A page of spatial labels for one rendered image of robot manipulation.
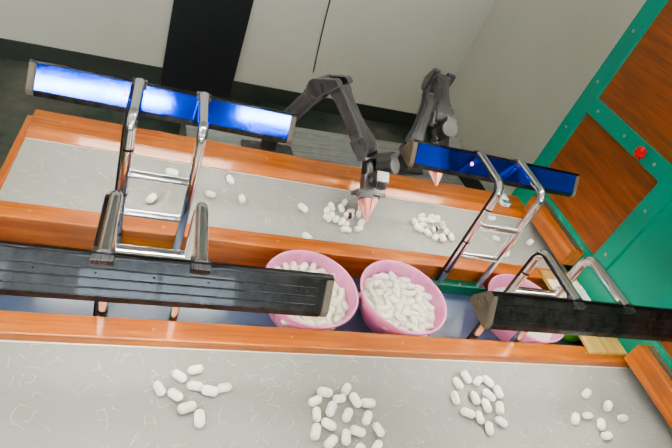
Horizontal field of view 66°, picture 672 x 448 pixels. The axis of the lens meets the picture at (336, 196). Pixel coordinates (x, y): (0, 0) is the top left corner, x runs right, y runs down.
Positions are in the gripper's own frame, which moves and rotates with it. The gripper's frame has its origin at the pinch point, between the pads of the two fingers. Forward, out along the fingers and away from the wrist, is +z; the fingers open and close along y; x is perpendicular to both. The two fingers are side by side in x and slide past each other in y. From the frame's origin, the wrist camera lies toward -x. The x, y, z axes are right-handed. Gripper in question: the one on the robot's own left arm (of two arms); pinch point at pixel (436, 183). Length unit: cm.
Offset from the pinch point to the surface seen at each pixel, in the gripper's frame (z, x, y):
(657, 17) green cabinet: -56, -48, 52
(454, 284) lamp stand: 35.8, -12.6, 0.7
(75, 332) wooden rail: 55, -36, -106
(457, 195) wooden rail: 0.2, 11.5, 16.9
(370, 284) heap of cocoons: 39, -19, -32
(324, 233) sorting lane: 23.9, -5.8, -42.9
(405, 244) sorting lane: 24.1, -5.9, -14.3
